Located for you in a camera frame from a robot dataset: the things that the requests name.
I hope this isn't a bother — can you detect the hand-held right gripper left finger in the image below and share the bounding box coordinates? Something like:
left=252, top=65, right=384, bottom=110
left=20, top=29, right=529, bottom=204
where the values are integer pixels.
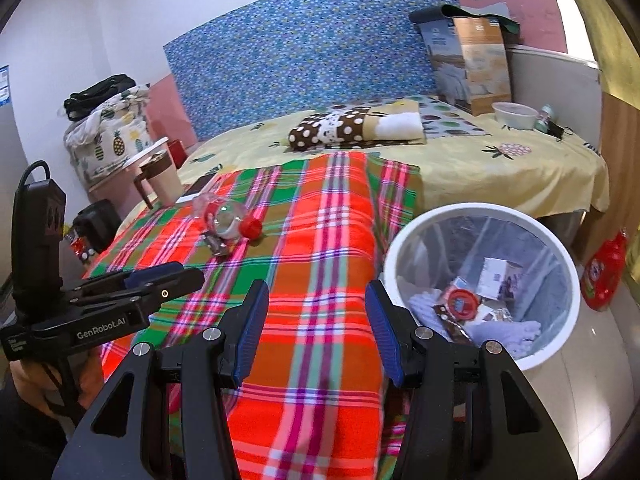
left=57, top=280, right=271, bottom=480

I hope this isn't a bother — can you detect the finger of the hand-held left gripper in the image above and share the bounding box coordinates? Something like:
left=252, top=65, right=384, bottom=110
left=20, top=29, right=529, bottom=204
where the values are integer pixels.
left=80, top=261, right=185, bottom=293
left=70, top=269, right=206, bottom=318

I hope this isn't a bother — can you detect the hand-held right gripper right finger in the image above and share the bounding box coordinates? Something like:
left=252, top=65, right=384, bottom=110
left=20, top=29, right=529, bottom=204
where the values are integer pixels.
left=365, top=279, right=581, bottom=480

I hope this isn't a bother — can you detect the white foam fruit net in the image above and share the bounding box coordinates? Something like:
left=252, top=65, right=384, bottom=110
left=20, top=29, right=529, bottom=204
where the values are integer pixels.
left=407, top=290, right=453, bottom=343
left=465, top=320, right=543, bottom=361

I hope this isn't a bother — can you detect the white round waste bin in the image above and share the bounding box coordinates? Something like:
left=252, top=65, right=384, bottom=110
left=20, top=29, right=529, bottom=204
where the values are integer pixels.
left=382, top=203, right=581, bottom=372

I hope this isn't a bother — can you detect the clear bottle with red cap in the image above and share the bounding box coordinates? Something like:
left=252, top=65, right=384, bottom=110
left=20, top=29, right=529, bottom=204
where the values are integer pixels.
left=192, top=194, right=264, bottom=258

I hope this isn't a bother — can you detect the person's left hand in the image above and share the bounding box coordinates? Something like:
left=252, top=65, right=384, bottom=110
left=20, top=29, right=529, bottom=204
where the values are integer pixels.
left=9, top=345, right=108, bottom=413

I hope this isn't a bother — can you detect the red printed packet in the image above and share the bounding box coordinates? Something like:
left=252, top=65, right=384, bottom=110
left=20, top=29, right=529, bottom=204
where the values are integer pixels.
left=70, top=230, right=98, bottom=266

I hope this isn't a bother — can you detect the black box-shaped object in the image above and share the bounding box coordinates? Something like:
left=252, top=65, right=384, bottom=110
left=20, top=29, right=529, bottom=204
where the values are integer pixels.
left=74, top=199, right=123, bottom=256

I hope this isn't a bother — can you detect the white smartphone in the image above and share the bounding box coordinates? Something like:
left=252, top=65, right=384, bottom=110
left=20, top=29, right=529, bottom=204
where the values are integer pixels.
left=175, top=175, right=221, bottom=204

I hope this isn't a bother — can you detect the clear plastic bin liner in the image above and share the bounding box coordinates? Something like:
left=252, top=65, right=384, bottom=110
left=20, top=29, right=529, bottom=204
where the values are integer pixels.
left=395, top=215, right=568, bottom=356

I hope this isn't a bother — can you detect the red green plaid blanket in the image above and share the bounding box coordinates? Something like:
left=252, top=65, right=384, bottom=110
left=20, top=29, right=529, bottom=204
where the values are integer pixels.
left=82, top=150, right=426, bottom=480

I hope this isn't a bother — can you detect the folded pineapple print quilt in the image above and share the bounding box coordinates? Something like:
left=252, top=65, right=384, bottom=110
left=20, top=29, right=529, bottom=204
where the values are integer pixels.
left=62, top=85, right=153, bottom=191

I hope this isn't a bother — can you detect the small red box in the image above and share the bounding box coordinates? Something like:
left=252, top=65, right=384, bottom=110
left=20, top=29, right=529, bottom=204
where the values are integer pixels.
left=167, top=140, right=188, bottom=170

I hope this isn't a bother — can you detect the white paper card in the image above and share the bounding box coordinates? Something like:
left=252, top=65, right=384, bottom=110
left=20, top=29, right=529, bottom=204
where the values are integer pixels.
left=482, top=256, right=523, bottom=301

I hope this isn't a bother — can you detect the black bag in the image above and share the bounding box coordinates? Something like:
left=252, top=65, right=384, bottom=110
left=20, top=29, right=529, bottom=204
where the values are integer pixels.
left=63, top=74, right=138, bottom=122

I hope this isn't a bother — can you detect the yellow pineapple print bedsheet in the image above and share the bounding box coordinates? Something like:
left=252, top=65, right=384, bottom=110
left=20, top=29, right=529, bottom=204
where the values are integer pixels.
left=117, top=95, right=611, bottom=261

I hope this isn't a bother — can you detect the brown polka dot pillow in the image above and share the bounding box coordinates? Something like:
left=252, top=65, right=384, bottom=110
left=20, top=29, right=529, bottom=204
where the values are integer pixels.
left=287, top=100, right=426, bottom=152

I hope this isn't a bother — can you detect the cloth with round prints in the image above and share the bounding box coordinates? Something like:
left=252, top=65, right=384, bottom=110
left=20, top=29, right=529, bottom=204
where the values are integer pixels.
left=417, top=96, right=493, bottom=137

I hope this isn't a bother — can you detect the red detergent bottle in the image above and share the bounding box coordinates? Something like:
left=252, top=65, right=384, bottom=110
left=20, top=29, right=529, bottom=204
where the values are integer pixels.
left=580, top=227, right=630, bottom=311

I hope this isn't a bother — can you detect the clear plastic bowl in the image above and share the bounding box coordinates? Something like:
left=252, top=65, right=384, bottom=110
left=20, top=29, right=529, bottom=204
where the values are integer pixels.
left=491, top=101, right=538, bottom=130

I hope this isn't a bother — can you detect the blue floral headboard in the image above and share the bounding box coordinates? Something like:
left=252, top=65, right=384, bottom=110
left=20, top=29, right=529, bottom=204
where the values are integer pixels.
left=162, top=0, right=461, bottom=142

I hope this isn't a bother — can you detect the cardboard quilt box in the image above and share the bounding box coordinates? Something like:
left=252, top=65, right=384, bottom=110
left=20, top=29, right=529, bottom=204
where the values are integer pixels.
left=417, top=15, right=513, bottom=117

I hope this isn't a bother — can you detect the wooden board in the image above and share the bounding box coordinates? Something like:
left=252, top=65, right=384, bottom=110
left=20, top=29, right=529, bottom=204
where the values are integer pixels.
left=575, top=91, right=640, bottom=261

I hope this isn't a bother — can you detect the white cabinet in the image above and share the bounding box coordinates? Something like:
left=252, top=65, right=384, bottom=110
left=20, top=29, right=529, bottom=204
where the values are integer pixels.
left=505, top=42, right=601, bottom=161

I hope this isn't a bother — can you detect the dark green cloth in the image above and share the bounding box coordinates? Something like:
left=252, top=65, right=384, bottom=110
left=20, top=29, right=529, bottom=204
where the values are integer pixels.
left=409, top=4, right=521, bottom=43

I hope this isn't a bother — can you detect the yellow curtain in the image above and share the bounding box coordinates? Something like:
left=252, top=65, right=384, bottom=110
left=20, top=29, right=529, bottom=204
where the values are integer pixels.
left=560, top=0, right=640, bottom=111

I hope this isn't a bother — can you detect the beige mug with handle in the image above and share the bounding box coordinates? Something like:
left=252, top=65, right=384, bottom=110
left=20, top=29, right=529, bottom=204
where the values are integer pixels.
left=132, top=149, right=186, bottom=210

